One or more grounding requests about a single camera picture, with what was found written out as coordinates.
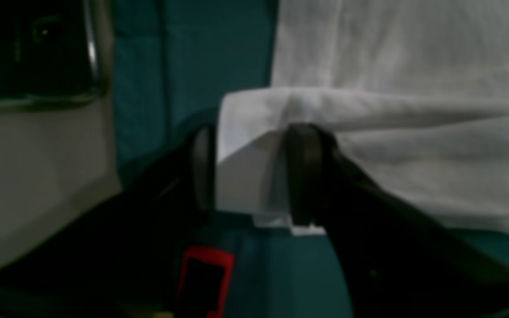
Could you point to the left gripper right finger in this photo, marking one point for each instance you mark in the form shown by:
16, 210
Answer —
397, 261

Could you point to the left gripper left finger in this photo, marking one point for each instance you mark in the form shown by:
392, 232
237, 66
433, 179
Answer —
126, 249

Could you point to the white T-shirt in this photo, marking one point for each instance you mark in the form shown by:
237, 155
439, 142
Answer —
415, 92

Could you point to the black orange clamp top right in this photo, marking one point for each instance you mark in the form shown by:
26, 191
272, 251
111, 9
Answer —
205, 278

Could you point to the teal table cloth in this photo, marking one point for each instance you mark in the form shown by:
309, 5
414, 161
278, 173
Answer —
174, 62

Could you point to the grey device right edge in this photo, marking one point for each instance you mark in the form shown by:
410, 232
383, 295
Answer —
48, 52

